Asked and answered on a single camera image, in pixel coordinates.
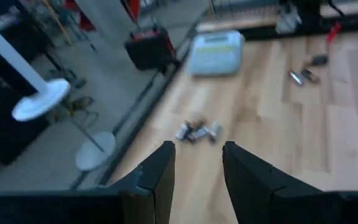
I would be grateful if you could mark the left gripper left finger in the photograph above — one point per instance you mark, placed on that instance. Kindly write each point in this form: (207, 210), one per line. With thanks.
(157, 186)

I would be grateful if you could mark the black white column floor stand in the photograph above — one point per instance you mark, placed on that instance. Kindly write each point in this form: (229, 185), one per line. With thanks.
(40, 101)

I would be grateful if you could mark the small red clip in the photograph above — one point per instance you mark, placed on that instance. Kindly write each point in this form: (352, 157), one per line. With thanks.
(334, 31)

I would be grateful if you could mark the clear plastic bag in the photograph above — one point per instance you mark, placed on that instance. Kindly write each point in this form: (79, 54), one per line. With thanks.
(287, 20)

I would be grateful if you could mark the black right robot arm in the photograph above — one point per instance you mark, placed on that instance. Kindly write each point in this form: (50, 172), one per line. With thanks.
(311, 14)

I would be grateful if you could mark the red black tool box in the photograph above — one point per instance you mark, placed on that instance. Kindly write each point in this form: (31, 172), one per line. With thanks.
(149, 49)

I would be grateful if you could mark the red bin rack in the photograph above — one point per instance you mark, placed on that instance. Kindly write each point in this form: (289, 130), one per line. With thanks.
(133, 9)

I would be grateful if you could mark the white label maker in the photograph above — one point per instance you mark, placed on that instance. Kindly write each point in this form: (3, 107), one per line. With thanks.
(216, 53)

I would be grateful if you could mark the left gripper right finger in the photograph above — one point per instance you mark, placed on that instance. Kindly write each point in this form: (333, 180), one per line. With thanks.
(253, 193)

